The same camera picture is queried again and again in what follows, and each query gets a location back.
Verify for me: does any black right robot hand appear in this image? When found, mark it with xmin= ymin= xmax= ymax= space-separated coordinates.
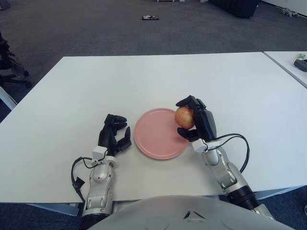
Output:
xmin=176 ymin=95 xmax=218 ymax=143

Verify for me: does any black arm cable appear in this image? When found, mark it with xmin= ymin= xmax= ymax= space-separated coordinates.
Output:
xmin=71 ymin=157 xmax=95 ymax=203
xmin=206 ymin=133 xmax=250 ymax=173

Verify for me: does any grey robot torso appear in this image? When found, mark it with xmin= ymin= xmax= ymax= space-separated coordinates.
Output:
xmin=90 ymin=195 xmax=298 ymax=230

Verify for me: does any small grey quadruped robot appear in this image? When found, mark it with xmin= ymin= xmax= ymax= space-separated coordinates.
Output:
xmin=279 ymin=7 xmax=299 ymax=17

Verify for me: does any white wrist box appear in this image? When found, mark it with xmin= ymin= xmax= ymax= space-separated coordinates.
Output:
xmin=191 ymin=140 xmax=208 ymax=153
xmin=92 ymin=146 xmax=108 ymax=161

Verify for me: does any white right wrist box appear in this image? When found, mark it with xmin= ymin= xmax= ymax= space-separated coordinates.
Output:
xmin=191 ymin=140 xmax=208 ymax=153

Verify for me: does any red yellow apple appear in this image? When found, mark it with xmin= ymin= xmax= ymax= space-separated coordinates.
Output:
xmin=174 ymin=106 xmax=195 ymax=129

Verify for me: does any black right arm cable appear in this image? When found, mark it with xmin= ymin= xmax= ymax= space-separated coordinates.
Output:
xmin=206 ymin=133 xmax=250 ymax=173

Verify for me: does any teal object on side table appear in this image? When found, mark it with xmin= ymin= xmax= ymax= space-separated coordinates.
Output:
xmin=294 ymin=59 xmax=307 ymax=72

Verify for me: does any black office chair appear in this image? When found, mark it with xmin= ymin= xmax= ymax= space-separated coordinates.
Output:
xmin=0 ymin=30 xmax=32 ymax=87

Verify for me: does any pink round plate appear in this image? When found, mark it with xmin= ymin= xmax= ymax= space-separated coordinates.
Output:
xmin=133 ymin=108 xmax=191 ymax=161

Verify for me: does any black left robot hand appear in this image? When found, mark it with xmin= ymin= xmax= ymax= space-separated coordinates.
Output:
xmin=97 ymin=114 xmax=132 ymax=158

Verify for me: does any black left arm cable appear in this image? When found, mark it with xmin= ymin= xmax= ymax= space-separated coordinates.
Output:
xmin=71 ymin=157 xmax=95 ymax=203

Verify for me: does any black cabinet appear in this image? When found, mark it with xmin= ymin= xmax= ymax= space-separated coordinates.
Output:
xmin=210 ymin=0 xmax=261 ymax=19

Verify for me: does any white slanted panel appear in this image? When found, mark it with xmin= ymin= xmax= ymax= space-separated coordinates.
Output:
xmin=0 ymin=85 xmax=18 ymax=111

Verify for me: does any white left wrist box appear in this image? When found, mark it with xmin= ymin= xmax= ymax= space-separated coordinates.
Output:
xmin=92 ymin=146 xmax=108 ymax=161

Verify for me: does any white table support beam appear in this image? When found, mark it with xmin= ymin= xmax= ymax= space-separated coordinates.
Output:
xmin=254 ymin=186 xmax=299 ymax=201
xmin=25 ymin=202 xmax=81 ymax=216

